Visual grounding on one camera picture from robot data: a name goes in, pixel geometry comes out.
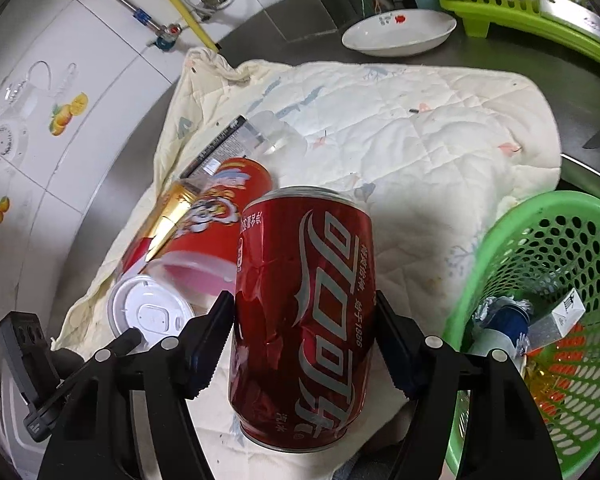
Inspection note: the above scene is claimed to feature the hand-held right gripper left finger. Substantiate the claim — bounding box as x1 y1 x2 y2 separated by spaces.
37 290 236 480

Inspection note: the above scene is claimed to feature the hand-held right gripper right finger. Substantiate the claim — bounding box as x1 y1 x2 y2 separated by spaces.
374 289 564 480

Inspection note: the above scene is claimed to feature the red soda can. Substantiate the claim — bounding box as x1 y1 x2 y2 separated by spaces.
228 186 377 456

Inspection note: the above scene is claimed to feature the blue and white can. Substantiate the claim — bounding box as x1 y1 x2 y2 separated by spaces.
467 305 531 362

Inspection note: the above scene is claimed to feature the silver foil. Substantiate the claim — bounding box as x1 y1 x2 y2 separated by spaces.
472 296 532 322

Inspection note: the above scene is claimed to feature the white and blue carton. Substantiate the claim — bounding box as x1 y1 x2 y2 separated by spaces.
527 288 586 349

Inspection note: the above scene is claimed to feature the green plastic basket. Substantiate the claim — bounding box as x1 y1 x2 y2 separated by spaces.
440 191 600 480

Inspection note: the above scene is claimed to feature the white plastic lid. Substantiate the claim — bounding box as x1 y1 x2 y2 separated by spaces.
106 275 197 347

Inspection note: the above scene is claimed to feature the red printed plastic cup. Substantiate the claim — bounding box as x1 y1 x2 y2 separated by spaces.
119 157 274 297

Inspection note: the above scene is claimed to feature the gold foil wrapper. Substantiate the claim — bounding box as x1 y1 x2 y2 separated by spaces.
134 180 202 262

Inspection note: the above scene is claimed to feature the black and silver wrapper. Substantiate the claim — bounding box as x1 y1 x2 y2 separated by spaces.
179 115 262 182

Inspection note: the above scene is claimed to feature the white quilted cloth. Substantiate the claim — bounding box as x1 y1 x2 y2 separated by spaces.
50 47 564 463

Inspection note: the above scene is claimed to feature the clear plastic wrapper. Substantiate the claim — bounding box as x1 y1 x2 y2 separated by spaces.
244 109 307 155

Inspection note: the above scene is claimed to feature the white shallow plate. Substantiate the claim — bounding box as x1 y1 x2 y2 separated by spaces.
341 8 458 58

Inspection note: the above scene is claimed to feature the green dish rack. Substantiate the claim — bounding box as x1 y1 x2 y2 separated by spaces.
420 0 600 70

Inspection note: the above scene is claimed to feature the yellow gas hose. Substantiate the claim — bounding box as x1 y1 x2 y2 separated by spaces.
132 0 222 54

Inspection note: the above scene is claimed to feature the cleaver with wooden handle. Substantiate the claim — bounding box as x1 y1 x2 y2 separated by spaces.
536 0 600 54

